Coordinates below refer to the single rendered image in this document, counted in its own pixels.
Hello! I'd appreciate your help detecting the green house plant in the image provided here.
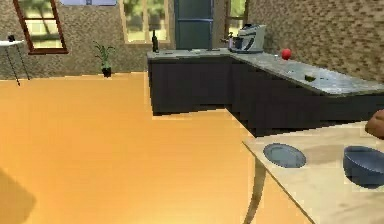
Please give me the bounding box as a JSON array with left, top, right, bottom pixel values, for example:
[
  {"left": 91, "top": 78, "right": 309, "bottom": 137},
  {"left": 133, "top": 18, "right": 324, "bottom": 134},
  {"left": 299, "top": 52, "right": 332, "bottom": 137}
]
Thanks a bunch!
[{"left": 92, "top": 40, "right": 116, "bottom": 78}]

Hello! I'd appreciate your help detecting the white round side table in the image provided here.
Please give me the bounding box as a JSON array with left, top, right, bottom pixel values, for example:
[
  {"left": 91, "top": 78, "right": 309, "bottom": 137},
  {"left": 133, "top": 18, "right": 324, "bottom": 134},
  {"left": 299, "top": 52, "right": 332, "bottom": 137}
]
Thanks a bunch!
[{"left": 0, "top": 39, "right": 31, "bottom": 87}]

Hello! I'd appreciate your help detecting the blue grey fridge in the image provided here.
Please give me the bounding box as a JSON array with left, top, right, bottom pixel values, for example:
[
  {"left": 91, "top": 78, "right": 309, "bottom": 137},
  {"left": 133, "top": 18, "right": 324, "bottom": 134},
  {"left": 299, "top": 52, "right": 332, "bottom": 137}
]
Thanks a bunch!
[{"left": 173, "top": 0, "right": 215, "bottom": 51}]

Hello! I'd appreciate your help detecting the blue grey bowl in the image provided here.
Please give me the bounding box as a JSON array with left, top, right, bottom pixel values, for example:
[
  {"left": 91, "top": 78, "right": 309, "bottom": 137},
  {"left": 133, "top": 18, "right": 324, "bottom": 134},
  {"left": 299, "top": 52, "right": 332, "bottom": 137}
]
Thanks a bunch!
[{"left": 342, "top": 145, "right": 384, "bottom": 190}]

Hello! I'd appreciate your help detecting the blue grey plate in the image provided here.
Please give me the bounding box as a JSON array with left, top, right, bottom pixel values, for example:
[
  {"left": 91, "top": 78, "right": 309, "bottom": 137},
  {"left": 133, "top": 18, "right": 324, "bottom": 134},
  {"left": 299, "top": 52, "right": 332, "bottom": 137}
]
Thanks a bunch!
[{"left": 262, "top": 142, "right": 307, "bottom": 169}]

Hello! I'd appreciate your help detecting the pale framed window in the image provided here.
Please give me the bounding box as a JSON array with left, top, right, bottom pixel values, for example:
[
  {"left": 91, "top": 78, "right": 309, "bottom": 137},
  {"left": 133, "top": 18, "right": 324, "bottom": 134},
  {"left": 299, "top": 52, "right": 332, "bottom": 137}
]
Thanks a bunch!
[{"left": 118, "top": 0, "right": 174, "bottom": 45}]

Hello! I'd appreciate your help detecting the narrow brown framed window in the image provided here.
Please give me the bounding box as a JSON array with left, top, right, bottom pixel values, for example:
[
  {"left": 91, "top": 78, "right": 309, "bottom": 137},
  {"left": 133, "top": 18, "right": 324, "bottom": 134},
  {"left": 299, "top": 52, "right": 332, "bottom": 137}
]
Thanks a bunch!
[{"left": 224, "top": 0, "right": 250, "bottom": 38}]

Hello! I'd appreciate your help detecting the brown bread loaf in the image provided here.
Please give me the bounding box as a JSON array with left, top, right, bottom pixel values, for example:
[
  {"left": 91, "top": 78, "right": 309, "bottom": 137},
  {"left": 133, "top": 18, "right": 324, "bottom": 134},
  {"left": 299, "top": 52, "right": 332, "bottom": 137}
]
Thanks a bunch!
[{"left": 364, "top": 109, "right": 384, "bottom": 140}]

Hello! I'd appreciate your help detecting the framed wall picture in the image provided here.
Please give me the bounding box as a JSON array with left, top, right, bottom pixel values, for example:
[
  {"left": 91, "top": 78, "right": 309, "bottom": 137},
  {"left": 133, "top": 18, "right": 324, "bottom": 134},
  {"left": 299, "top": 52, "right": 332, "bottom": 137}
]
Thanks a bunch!
[{"left": 59, "top": 0, "right": 118, "bottom": 7}]

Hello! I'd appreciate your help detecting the pale wooden table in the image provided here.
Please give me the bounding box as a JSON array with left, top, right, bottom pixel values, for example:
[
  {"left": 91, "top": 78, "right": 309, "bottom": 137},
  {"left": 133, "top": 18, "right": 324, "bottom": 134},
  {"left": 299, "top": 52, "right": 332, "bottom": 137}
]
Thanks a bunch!
[{"left": 242, "top": 120, "right": 384, "bottom": 224}]

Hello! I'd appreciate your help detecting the dark kitchen counter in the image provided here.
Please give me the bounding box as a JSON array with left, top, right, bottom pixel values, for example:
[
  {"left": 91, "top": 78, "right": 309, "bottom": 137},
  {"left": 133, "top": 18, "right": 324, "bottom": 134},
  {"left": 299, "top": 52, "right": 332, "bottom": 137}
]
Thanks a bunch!
[{"left": 146, "top": 48, "right": 384, "bottom": 138}]

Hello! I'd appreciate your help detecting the grey coffee machine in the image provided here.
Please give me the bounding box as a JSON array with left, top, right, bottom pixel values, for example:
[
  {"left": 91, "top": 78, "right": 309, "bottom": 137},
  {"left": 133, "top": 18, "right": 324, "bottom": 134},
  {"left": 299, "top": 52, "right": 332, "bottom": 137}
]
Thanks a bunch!
[{"left": 228, "top": 23, "right": 267, "bottom": 55}]

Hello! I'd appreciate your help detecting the dark green bottle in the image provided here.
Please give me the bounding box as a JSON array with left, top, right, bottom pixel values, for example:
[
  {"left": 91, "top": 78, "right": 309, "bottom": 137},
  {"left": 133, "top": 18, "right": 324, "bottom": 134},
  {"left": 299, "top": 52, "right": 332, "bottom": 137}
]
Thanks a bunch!
[{"left": 151, "top": 29, "right": 159, "bottom": 53}]

